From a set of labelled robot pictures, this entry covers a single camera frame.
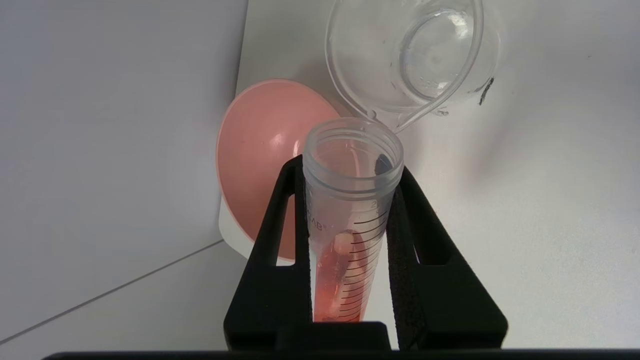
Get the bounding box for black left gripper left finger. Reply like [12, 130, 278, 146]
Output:
[223, 155, 314, 351]

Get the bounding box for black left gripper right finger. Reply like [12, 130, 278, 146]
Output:
[386, 167, 509, 351]

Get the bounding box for test tube with red pigment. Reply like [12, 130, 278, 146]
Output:
[302, 117, 405, 324]

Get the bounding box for pink plastic bowl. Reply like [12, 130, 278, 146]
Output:
[216, 78, 352, 264]

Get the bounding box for clear glass beaker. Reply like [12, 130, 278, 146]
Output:
[325, 0, 501, 134]

